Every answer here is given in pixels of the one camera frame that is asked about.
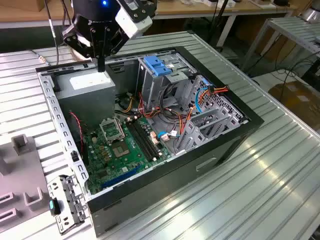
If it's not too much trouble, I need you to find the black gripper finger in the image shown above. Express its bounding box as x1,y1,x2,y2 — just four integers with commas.
61,24,102,73
101,26,130,73

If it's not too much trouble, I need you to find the orange red yellow power wire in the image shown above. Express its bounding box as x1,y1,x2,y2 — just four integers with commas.
178,84,230,135

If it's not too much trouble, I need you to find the grey metal disk bay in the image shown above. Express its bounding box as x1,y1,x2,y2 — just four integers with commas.
173,74,251,157

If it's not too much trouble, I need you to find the blue plastic cage latch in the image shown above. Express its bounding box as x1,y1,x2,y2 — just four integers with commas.
143,55,173,77

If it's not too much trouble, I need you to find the grey power supply unit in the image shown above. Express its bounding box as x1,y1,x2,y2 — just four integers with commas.
54,67,117,126

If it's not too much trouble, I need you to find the grey optical drive cage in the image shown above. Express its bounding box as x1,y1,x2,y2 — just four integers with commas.
136,53,198,111

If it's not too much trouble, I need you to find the long wooden desk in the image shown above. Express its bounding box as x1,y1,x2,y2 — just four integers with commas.
0,0,298,48

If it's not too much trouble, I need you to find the black case fan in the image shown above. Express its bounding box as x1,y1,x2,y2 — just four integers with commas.
67,111,88,166

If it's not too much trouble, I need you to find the black RAM slot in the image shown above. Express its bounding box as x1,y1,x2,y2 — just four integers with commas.
129,121,156,160
126,122,154,162
136,119,163,155
133,120,159,158

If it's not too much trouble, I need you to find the CPU socket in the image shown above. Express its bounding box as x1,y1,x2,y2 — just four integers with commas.
111,141,131,159

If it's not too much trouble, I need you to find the black tripod stand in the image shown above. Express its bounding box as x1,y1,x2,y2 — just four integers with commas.
208,0,232,50

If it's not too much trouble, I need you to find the green motherboard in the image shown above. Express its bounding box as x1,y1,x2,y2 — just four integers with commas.
83,116,173,196

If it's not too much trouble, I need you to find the blue expansion slot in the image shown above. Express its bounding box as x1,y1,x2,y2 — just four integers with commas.
101,164,141,190

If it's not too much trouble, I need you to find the grey parts rack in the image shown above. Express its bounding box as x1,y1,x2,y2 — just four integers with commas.
0,133,52,232

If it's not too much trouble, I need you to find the black open PC case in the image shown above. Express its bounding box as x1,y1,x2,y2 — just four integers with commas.
34,45,265,238

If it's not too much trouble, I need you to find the black clip with teal tab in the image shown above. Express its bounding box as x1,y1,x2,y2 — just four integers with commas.
48,198,62,216

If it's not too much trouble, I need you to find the plain brown cardboard box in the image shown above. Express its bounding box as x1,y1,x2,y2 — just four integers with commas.
234,17,298,62

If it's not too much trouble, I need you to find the metal slat side table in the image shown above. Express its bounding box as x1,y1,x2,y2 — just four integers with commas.
243,16,320,73

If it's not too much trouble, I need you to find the cardboard box with labels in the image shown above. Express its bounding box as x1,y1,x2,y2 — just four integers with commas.
268,79,320,121

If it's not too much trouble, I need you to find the robot cable with connector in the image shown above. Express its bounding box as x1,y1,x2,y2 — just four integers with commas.
37,0,61,68

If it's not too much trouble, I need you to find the yellow wire bundle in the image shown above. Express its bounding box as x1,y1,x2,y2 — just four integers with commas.
121,96,135,114

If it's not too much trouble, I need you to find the metal socket cover frame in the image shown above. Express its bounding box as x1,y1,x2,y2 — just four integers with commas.
99,116,125,144

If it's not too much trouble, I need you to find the thick black cable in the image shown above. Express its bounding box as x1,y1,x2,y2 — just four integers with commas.
159,82,181,111

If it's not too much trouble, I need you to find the red orange wire bundle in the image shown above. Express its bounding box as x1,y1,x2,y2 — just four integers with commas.
137,91,182,122

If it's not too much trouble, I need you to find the thin red fan wire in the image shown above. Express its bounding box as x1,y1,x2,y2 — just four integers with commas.
68,111,85,152

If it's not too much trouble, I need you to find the blue SATA wire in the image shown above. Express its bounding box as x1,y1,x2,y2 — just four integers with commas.
157,78,211,139

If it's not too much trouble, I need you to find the grey metal slot bracket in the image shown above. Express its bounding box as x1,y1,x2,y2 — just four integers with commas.
46,174,91,236

